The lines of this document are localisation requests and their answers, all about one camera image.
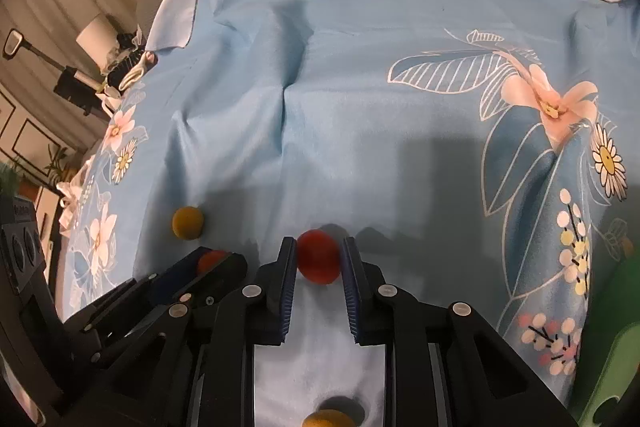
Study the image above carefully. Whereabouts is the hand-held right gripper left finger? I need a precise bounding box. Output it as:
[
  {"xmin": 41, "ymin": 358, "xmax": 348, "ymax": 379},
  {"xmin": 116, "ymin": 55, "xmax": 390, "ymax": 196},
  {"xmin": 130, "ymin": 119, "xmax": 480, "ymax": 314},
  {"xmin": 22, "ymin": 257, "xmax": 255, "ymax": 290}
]
[{"xmin": 97, "ymin": 236, "xmax": 299, "ymax": 427}]

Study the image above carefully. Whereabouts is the blue floral cloth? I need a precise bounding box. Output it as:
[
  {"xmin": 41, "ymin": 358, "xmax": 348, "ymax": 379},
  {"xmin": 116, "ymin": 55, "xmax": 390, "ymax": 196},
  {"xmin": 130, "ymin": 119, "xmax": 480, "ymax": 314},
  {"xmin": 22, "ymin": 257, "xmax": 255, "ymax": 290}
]
[{"xmin": 60, "ymin": 0, "xmax": 640, "ymax": 427}]

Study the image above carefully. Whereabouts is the green plastic basket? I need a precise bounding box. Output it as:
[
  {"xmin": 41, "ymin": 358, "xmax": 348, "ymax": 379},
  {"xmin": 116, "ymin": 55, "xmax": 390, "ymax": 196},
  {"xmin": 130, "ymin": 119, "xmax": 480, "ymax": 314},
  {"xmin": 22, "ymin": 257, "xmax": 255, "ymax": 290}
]
[{"xmin": 570, "ymin": 252, "xmax": 640, "ymax": 427}]

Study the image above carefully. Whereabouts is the black and white clothes pile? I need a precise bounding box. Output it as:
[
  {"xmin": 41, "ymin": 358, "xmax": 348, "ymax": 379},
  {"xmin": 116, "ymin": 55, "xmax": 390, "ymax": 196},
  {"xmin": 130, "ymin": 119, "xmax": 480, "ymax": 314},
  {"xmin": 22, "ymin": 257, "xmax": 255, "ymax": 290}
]
[{"xmin": 99, "ymin": 32, "xmax": 152, "ymax": 94}]

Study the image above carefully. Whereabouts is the upright vacuum cleaner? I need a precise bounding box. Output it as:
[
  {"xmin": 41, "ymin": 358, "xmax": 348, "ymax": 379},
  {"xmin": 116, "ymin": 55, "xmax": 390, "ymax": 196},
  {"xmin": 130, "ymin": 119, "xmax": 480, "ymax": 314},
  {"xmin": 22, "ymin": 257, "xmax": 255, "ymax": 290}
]
[{"xmin": 2, "ymin": 28, "xmax": 109, "ymax": 118}]

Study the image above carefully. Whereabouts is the white paper roll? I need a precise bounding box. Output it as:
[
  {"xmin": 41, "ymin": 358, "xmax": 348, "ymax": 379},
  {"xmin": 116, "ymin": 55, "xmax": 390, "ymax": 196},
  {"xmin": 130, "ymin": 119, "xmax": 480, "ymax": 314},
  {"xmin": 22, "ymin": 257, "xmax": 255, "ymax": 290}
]
[{"xmin": 76, "ymin": 13, "xmax": 121, "ymax": 68}]

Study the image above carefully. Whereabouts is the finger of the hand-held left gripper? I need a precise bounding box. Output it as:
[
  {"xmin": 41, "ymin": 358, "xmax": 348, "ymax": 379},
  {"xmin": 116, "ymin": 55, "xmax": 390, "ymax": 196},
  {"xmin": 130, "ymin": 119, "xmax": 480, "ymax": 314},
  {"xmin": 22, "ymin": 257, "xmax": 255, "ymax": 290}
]
[
  {"xmin": 64, "ymin": 246, "xmax": 214, "ymax": 339},
  {"xmin": 91, "ymin": 253, "xmax": 249, "ymax": 369}
]

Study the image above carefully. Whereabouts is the small tan round fruit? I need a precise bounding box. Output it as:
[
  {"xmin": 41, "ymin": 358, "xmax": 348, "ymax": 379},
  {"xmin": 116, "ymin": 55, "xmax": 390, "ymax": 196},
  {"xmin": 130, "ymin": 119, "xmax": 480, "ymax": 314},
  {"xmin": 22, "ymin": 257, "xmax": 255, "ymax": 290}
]
[{"xmin": 172, "ymin": 206, "xmax": 205, "ymax": 240}]

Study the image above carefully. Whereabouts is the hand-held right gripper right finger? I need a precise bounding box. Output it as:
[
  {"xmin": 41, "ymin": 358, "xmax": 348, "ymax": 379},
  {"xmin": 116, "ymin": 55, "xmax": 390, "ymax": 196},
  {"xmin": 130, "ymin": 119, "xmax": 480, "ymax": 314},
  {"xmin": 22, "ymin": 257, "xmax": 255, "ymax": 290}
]
[{"xmin": 342, "ymin": 237, "xmax": 578, "ymax": 427}]

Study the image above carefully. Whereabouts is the red cherry tomato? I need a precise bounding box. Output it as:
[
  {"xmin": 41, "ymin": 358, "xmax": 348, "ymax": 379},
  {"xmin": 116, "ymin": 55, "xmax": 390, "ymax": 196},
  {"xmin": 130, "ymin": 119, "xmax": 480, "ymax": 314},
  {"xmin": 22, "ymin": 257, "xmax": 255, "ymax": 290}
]
[
  {"xmin": 296, "ymin": 229, "xmax": 343, "ymax": 285},
  {"xmin": 196, "ymin": 250, "xmax": 228, "ymax": 278}
]

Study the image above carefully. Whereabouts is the potted green plant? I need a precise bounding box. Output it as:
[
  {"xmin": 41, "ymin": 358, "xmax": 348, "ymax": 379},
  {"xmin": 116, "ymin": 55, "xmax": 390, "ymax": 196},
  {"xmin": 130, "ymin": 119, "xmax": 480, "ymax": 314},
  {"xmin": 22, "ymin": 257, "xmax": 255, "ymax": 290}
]
[{"xmin": 44, "ymin": 143, "xmax": 72, "ymax": 186}]

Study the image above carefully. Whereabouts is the white crumpled cloth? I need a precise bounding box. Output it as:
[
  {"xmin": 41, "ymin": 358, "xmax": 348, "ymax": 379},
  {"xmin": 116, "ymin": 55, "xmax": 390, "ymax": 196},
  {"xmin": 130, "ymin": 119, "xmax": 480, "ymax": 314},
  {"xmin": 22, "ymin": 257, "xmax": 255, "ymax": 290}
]
[{"xmin": 56, "ymin": 178, "xmax": 87, "ymax": 239}]

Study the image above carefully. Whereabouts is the yellow-brown oval fruit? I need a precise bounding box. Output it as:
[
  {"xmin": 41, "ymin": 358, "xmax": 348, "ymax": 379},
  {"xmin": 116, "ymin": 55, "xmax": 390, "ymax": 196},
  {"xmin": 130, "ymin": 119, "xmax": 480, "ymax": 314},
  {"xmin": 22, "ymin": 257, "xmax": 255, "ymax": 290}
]
[{"xmin": 301, "ymin": 408, "xmax": 357, "ymax": 427}]

